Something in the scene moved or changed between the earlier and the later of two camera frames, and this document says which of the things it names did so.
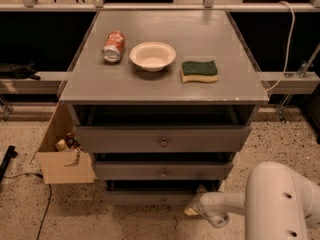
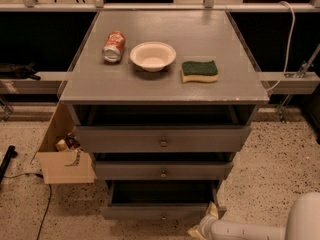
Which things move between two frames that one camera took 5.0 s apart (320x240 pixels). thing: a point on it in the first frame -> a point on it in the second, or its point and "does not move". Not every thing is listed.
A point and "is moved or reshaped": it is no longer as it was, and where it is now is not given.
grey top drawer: (161, 139) does not move
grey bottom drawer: (152, 192) is moved or reshaped
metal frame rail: (159, 7) does not move
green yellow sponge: (206, 71) does not move
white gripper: (200, 204) -> (206, 224)
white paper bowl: (153, 55) does not move
